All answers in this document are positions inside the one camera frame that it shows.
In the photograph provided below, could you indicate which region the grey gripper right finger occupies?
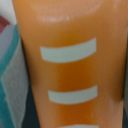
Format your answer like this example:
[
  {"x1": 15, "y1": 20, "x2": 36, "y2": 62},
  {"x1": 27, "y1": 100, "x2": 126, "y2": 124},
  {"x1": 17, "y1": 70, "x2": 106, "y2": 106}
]
[{"x1": 123, "y1": 96, "x2": 128, "y2": 128}]

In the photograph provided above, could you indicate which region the pale green gripper left finger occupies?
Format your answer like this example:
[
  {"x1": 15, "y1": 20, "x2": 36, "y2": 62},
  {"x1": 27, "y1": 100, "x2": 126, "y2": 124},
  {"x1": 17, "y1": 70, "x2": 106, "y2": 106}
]
[{"x1": 0, "y1": 25, "x2": 29, "y2": 128}]

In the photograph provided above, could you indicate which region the orange toy bread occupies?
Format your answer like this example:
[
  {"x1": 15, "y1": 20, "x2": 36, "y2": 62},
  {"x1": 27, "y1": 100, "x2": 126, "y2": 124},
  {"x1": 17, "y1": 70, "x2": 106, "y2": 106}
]
[{"x1": 13, "y1": 0, "x2": 127, "y2": 128}]

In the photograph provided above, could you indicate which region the woven beige placemat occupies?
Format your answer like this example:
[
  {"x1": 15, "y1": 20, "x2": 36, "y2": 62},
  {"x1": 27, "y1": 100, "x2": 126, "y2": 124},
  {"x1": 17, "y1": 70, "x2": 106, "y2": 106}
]
[{"x1": 0, "y1": 0, "x2": 17, "y2": 25}]

